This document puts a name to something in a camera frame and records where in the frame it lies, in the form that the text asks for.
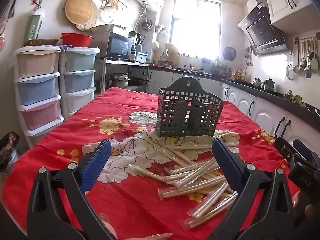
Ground stainless steel pot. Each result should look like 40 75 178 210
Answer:
111 73 131 88

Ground row of hanging kitchen utensils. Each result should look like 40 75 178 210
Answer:
285 36 320 80

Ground pastel multicolour drawer tower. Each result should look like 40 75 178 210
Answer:
14 45 64 149

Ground fruit picture wall tile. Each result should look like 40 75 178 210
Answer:
104 0 127 12

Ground black microwave oven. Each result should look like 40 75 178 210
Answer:
100 31 133 61

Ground black kitchen countertop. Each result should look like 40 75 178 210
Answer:
150 64 320 133

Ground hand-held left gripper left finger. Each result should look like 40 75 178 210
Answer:
26 139 118 240

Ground grey plastic box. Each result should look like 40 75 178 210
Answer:
90 24 124 34

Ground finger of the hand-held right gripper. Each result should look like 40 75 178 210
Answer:
274 137 299 165
292 139 316 167

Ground light blue drawer tower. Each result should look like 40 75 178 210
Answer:
59 47 100 119

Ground green plastic bag dispenser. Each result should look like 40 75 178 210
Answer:
23 8 45 46

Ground person's right hand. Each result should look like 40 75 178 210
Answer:
291 191 320 219

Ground red plastic basin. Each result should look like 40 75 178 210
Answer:
60 33 94 48

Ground white wall cabinets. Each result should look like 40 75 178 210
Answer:
246 0 320 34

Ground black wok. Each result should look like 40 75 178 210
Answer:
129 76 150 85

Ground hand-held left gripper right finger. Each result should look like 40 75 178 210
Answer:
205 137 297 240

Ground person's left hand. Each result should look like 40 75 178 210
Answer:
99 213 173 240

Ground black glass range hood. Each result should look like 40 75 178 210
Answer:
238 0 289 56

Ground metal shelf rack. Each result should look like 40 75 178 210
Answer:
100 58 150 93

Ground dark floral bag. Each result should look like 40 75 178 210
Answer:
0 131 20 173

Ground black blender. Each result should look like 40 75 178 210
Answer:
128 31 140 46

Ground brown wicker tray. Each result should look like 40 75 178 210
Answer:
24 39 59 47

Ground pile of chopstick packets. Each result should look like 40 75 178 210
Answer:
127 130 242 229

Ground round woven mat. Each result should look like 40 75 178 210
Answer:
75 0 99 32

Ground coiled grey hose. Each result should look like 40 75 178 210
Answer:
136 1 154 32

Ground pale cutting board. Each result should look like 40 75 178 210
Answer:
165 43 179 64

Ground round bamboo tray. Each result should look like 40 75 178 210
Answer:
65 0 93 25

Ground large steel kettle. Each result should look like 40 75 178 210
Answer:
262 79 275 92

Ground white base cabinets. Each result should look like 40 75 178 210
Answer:
146 69 320 155

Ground red floral tablecloth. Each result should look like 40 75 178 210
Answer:
1 87 300 240

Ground round dark wall fan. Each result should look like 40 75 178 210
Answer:
223 47 237 61

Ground kitchen window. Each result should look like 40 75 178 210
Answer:
169 0 222 59

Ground dried ginger roots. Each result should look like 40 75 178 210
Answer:
284 90 310 108

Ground dark green utensil holder basket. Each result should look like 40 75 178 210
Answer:
155 76 224 138

